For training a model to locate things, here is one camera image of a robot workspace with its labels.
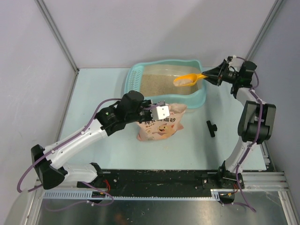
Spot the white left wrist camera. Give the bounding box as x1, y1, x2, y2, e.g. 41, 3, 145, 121
150, 101, 170, 120

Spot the teal and beige litter box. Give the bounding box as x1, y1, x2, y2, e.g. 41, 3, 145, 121
124, 60, 206, 110

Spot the right aluminium corner post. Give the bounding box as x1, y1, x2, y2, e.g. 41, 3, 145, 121
245, 0, 286, 60

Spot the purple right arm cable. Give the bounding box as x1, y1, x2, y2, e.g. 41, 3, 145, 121
234, 55, 265, 213

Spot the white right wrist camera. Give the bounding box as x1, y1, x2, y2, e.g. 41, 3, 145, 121
225, 55, 237, 67

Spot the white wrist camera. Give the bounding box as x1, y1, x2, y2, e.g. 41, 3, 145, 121
225, 55, 237, 67
150, 101, 170, 120

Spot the yellow plastic litter scoop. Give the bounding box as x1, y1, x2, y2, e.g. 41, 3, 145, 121
173, 74, 207, 87

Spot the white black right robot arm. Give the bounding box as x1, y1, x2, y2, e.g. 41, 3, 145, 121
201, 56, 276, 189

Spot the pink cat litter bag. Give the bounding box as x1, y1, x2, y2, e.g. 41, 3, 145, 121
137, 103, 187, 141

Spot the beige cat litter in box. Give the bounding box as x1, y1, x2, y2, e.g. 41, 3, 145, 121
139, 75, 198, 97

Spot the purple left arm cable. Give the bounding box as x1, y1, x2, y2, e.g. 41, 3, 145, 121
16, 98, 165, 193

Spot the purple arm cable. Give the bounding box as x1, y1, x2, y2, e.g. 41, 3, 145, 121
234, 55, 265, 213
16, 98, 165, 193

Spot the black t-shaped plastic part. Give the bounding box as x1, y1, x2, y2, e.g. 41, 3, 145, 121
206, 120, 218, 138

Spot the aluminium corner post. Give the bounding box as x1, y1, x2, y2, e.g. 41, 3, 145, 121
34, 0, 79, 74
245, 0, 286, 60

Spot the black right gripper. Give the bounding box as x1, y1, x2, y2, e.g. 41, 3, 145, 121
202, 61, 240, 86

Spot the left aluminium corner post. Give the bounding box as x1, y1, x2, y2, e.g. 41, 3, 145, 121
34, 0, 79, 74

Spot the aluminium frame rail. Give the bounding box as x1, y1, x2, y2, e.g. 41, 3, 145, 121
38, 168, 289, 190

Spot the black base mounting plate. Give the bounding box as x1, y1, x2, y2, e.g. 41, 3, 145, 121
91, 168, 244, 197

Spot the white slotted cable duct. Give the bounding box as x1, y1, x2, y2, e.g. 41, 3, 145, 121
43, 190, 220, 201

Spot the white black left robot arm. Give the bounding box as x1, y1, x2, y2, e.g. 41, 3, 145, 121
31, 91, 152, 190

